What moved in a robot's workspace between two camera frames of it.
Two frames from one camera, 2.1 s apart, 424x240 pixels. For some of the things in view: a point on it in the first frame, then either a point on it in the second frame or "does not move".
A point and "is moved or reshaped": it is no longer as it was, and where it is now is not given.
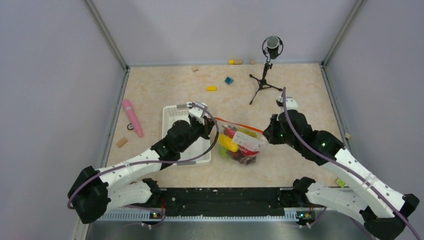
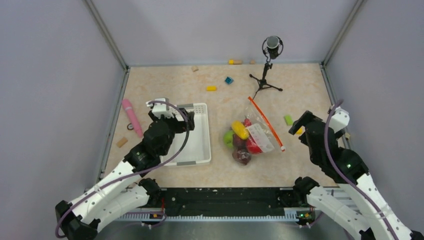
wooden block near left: (122, 142) does not move
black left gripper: (206, 128) → (181, 125)
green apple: (222, 152) → (228, 138)
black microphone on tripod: (272, 46) does not move
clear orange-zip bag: (239, 143) is moved or reshaped
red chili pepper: (229, 132) → (247, 122)
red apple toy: (245, 152) → (252, 146)
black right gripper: (271, 131) → (306, 115)
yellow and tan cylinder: (232, 62) does not move
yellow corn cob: (226, 142) → (240, 129)
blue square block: (229, 80) does not move
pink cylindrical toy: (128, 107) does not move
